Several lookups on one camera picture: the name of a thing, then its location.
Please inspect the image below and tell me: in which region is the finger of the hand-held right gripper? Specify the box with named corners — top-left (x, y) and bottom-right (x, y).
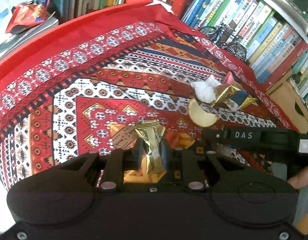
top-left (201, 128), bottom-right (226, 146)

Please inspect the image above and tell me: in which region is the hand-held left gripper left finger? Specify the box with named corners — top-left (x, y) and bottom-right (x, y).
top-left (57, 139), bottom-right (144, 192)

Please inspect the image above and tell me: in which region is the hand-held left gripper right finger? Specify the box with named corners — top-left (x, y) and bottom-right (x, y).
top-left (160, 139), bottom-right (247, 192)

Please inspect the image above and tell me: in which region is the small gold foil wrapper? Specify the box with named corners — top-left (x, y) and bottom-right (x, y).
top-left (134, 120), bottom-right (167, 175)

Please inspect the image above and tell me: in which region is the row of blue green books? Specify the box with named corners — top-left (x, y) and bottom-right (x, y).
top-left (181, 0), bottom-right (308, 85)

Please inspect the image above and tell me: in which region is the person's right hand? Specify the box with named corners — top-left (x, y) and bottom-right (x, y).
top-left (287, 166), bottom-right (308, 190)

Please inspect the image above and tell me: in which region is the round beige cracker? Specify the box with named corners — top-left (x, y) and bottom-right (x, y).
top-left (188, 98), bottom-right (219, 128)

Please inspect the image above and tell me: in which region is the wooden drawer box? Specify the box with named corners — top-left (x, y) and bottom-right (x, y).
top-left (266, 69), bottom-right (308, 133)

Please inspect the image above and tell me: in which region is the twisted gold foil wrapper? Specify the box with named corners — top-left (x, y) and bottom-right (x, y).
top-left (211, 83), bottom-right (258, 112)

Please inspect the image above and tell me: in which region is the dark blue wrapper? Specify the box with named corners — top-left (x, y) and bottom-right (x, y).
top-left (232, 89), bottom-right (250, 106)

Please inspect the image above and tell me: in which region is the white crumpled tissue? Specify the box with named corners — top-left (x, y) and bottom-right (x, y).
top-left (191, 76), bottom-right (217, 103)

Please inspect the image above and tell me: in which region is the patterned red tablecloth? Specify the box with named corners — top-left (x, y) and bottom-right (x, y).
top-left (0, 1), bottom-right (301, 196)

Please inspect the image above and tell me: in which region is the miniature black bicycle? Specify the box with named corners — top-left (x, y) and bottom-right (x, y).
top-left (199, 17), bottom-right (248, 62)

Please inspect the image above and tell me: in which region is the stack of magazines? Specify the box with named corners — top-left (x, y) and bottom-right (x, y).
top-left (0, 12), bottom-right (60, 64)

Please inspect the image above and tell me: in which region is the red snack bag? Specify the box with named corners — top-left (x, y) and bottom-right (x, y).
top-left (5, 0), bottom-right (56, 34)

